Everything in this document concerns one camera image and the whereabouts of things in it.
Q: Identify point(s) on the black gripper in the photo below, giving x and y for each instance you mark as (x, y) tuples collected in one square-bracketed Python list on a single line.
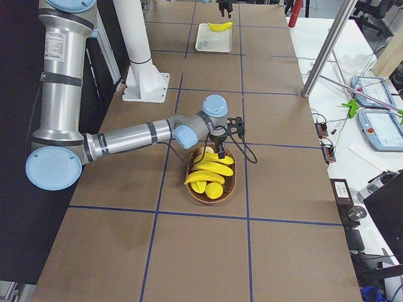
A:
[(218, 138), (224, 6)]

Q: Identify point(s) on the yellow banana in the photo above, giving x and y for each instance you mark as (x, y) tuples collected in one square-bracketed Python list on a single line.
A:
[(215, 167), (213, 157), (204, 176), (220, 27)]

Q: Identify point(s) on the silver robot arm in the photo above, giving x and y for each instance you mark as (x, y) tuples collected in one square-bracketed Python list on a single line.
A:
[(69, 134)]

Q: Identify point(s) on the brown wicker basket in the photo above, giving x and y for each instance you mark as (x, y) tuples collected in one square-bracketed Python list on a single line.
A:
[(197, 189)]

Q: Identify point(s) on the red yellow peach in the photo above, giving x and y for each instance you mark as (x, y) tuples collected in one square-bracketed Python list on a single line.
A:
[(205, 150)]

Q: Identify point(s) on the white bear tray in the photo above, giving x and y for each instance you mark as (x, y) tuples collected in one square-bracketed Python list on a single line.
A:
[(212, 41)]

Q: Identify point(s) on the yellow lemon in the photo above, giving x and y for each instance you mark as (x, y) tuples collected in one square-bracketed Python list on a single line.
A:
[(214, 190)]

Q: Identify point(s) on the red fire extinguisher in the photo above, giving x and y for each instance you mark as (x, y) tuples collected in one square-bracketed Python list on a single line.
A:
[(297, 6)]

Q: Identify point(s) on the lower teach pendant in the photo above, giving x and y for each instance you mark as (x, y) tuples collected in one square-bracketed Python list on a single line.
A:
[(381, 129)]

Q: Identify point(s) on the teach pendant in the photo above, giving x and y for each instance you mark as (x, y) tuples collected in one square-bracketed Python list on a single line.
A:
[(374, 87), (381, 129)]

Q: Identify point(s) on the upper teach pendant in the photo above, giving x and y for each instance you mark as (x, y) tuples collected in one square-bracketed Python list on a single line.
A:
[(374, 87)]

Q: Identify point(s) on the black monitor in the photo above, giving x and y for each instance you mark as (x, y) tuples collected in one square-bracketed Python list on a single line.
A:
[(385, 208)]

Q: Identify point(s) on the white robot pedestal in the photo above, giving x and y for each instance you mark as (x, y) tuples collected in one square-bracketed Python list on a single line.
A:
[(144, 83)]

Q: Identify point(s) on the aluminium frame post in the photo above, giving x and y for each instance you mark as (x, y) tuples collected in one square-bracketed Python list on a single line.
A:
[(329, 43)]

